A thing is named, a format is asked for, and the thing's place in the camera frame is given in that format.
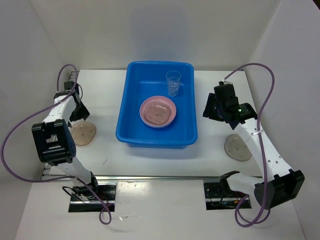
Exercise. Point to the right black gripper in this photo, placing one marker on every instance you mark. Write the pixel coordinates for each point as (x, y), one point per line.
(208, 110)

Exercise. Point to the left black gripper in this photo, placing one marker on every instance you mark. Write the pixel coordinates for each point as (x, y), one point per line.
(83, 113)

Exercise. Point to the beige textured glass plate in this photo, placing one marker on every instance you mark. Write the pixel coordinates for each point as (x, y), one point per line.
(83, 133)

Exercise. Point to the clear plastic cup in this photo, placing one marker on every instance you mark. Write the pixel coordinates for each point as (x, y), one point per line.
(173, 80)

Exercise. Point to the pink round plate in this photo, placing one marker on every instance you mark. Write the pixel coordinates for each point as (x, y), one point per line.
(161, 99)

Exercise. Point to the grey textured glass plate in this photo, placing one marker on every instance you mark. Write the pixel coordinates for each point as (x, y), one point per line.
(157, 113)

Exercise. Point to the blue plastic bin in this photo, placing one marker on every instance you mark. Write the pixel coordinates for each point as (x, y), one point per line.
(145, 79)

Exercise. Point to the light blue round plate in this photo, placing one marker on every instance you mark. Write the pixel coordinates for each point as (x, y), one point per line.
(157, 126)

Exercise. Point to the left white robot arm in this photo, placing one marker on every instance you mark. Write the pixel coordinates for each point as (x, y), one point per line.
(54, 142)

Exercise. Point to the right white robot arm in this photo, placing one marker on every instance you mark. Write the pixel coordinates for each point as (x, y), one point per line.
(279, 182)

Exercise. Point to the grey glass plate right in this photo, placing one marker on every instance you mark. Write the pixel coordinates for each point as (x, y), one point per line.
(235, 148)

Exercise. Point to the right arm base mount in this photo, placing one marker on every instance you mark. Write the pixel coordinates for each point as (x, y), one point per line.
(215, 199)

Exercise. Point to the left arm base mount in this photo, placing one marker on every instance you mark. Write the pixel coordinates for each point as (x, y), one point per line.
(81, 204)

